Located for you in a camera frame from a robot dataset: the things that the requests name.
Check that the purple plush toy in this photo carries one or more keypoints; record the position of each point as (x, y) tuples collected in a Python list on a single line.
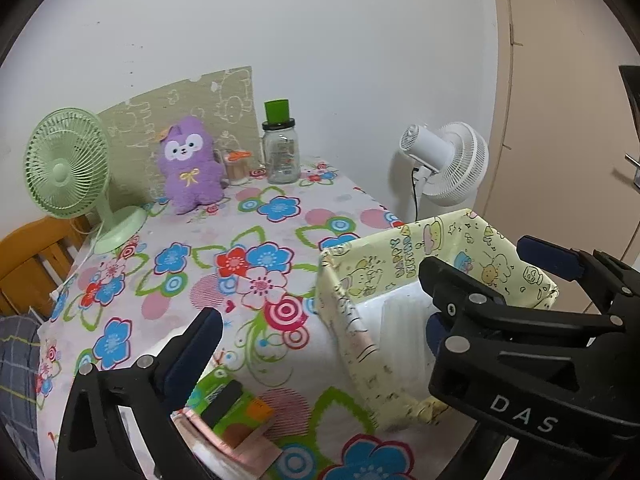
[(190, 180)]

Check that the white cotton pad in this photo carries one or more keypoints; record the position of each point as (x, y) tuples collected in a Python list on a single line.
[(400, 330)]

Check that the grey plaid bedding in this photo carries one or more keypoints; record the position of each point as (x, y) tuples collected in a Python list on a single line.
[(17, 360)]

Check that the cotton swab jar orange lid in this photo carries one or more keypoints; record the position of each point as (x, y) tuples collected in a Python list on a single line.
[(236, 170)]

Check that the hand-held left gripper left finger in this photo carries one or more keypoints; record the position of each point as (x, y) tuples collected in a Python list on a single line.
[(197, 355)]

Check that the wooden bed headboard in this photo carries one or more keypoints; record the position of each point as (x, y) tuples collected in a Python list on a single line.
[(30, 245)]

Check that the white desk fan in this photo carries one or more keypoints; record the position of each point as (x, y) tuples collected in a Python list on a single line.
[(460, 160)]

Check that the glass mug jar green lid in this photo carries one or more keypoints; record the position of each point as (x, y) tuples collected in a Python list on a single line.
[(282, 155)]

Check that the floral tablecloth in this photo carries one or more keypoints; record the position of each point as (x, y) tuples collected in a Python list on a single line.
[(280, 240)]

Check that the green orange packet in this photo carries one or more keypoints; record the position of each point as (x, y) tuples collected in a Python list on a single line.
[(250, 410)]

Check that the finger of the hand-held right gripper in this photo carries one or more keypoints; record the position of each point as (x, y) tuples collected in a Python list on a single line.
[(480, 320), (550, 257)]

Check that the yellow cartoon print box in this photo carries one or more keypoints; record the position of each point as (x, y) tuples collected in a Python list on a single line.
[(350, 330)]

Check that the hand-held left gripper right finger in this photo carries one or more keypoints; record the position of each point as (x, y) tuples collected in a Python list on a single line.
[(434, 332)]

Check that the green desk fan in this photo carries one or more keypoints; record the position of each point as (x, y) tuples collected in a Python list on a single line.
[(65, 170)]

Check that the beige door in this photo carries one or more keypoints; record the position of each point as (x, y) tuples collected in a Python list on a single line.
[(550, 110)]

